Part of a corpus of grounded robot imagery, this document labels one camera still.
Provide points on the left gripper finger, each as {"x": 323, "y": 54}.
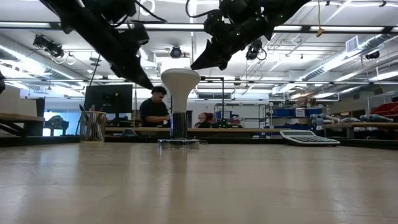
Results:
{"x": 136, "y": 76}

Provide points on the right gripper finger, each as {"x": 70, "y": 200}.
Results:
{"x": 214, "y": 57}

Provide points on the white lightbulb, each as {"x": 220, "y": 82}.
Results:
{"x": 180, "y": 87}

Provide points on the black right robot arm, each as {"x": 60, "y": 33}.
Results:
{"x": 286, "y": 6}

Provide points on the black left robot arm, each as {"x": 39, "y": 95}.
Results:
{"x": 87, "y": 21}

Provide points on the black computer monitor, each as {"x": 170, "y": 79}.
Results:
{"x": 109, "y": 98}

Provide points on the person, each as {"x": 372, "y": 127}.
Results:
{"x": 205, "y": 119}
{"x": 152, "y": 109}

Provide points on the black pole stand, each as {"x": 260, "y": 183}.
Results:
{"x": 223, "y": 99}

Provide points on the light wood desk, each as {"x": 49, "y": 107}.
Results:
{"x": 233, "y": 129}

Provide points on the blue storage bin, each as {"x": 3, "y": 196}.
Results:
{"x": 314, "y": 111}
{"x": 283, "y": 112}

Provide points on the low white box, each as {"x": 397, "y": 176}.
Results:
{"x": 28, "y": 107}

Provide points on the grey desk calculator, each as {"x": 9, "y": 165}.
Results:
{"x": 308, "y": 138}

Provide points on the wood side table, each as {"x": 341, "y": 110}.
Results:
{"x": 18, "y": 118}

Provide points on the tall white box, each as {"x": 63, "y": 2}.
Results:
{"x": 9, "y": 99}

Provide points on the wood workbench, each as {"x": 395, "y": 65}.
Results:
{"x": 360, "y": 125}

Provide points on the red storage bin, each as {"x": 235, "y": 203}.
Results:
{"x": 385, "y": 109}

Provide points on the black rig camera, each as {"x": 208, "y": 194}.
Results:
{"x": 175, "y": 52}
{"x": 48, "y": 46}
{"x": 253, "y": 49}

